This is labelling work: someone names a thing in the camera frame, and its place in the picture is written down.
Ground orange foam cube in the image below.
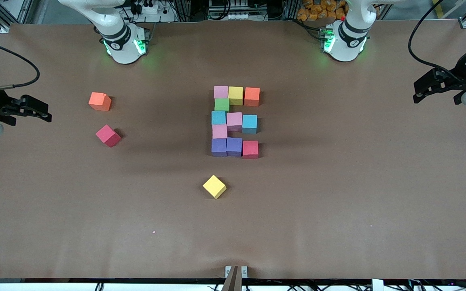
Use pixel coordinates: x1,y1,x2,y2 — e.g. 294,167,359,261
244,87,261,107
88,92,112,112

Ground purple foam cube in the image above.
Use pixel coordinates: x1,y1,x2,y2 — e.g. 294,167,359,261
211,138,228,157
226,137,243,157

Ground red foam cube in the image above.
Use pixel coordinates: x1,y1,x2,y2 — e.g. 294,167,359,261
242,140,259,159
95,124,122,148

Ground yellow foam cube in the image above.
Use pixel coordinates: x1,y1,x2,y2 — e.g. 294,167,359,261
202,175,227,200
228,86,244,106

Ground bag of orange snacks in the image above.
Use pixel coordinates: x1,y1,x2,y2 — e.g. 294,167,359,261
297,0,347,21

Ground slim white power strip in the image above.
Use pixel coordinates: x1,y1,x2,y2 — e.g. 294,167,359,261
209,11,250,21

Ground brown table cover mat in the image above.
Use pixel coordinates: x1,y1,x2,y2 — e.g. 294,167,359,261
0,19,466,280

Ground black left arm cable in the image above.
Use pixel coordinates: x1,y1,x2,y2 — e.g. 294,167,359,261
408,0,460,81

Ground table edge clamp bracket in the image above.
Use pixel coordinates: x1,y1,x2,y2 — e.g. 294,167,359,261
225,266,248,291

